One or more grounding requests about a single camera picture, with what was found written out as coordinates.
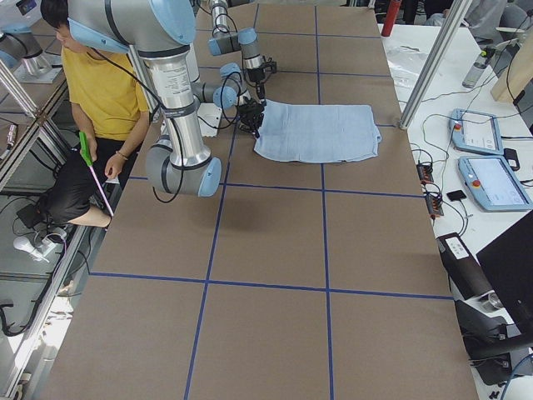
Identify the clear water bottle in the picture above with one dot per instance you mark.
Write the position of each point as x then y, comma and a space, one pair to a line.
478, 67

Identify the green pink stick tool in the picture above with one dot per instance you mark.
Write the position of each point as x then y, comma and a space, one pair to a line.
87, 157

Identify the light blue button shirt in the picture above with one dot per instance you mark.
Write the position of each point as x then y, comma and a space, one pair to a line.
318, 133

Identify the black monitor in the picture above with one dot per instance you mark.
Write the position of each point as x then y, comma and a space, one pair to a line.
507, 264

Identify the upper blue teach pendant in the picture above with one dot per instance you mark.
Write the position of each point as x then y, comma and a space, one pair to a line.
475, 132

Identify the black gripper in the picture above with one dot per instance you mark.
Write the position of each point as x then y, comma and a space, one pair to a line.
250, 113
256, 77

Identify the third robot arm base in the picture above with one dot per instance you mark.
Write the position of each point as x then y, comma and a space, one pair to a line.
21, 52

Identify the white camera pole base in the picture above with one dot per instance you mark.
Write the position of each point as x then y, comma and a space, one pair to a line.
208, 116

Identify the red bottle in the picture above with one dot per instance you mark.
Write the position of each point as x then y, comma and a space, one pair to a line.
390, 20

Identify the person in yellow shirt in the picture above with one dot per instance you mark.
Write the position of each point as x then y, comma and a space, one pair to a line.
108, 104

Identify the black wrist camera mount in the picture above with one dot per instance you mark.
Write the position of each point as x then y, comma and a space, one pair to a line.
269, 67

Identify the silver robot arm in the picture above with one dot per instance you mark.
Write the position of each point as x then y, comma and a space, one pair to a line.
162, 33
226, 40

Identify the blue teach pendant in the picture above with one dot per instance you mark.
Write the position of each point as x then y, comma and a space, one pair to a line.
492, 184
475, 132

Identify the lower blue teach pendant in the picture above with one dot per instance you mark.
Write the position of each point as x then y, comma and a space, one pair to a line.
492, 184

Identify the small black device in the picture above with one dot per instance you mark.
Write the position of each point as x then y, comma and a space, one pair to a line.
457, 195

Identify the aluminium frame post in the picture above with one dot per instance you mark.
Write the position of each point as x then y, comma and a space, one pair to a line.
438, 51

